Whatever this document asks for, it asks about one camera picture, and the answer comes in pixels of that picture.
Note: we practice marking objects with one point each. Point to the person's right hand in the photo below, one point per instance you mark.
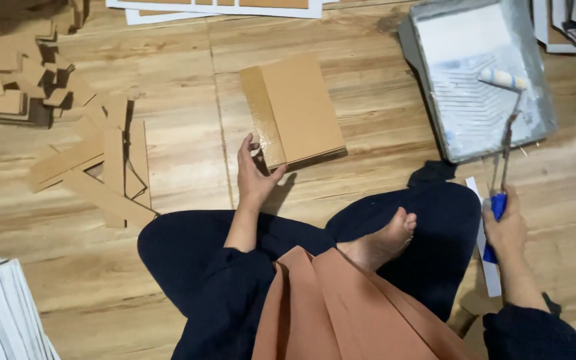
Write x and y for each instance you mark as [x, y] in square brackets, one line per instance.
[510, 232]

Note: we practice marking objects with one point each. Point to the person's left hand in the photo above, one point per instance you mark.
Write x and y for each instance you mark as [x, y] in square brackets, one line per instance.
[250, 182]

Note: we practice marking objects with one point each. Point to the person's right fingers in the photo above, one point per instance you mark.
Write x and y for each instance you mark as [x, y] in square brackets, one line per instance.
[489, 220]

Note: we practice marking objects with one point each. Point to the white paper strip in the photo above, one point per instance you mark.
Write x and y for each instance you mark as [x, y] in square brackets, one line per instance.
[490, 275]

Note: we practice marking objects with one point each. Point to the person's bare foot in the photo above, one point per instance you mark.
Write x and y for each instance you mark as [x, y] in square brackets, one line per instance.
[380, 242]

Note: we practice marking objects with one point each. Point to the grey paint tray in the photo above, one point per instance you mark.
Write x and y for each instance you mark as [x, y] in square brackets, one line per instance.
[468, 100]

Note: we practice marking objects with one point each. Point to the person's dark right sleeve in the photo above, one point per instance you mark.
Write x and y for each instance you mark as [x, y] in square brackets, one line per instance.
[533, 335]

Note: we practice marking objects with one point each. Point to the person's brown cloth garment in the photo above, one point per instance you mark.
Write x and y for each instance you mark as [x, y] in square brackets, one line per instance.
[328, 310]

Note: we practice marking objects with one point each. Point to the stack of white-framed dark boards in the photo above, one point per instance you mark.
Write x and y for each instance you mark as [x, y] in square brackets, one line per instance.
[575, 27]

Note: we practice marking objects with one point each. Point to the stack of brown cardboard sheets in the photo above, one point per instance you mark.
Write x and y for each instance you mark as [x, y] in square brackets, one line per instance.
[300, 107]

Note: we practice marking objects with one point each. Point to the person's dark trousers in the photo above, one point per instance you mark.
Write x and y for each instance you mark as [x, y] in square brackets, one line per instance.
[193, 260]

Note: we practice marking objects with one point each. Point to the white-edged brown boards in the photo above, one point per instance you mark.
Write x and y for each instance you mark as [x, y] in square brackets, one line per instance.
[228, 9]

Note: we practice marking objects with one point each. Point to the heap of cardboard offcut strips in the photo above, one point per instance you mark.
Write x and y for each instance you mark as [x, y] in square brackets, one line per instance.
[113, 180]

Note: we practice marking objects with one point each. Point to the pile of folded cardboard pieces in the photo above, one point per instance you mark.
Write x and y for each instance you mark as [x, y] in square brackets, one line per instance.
[3, 65]

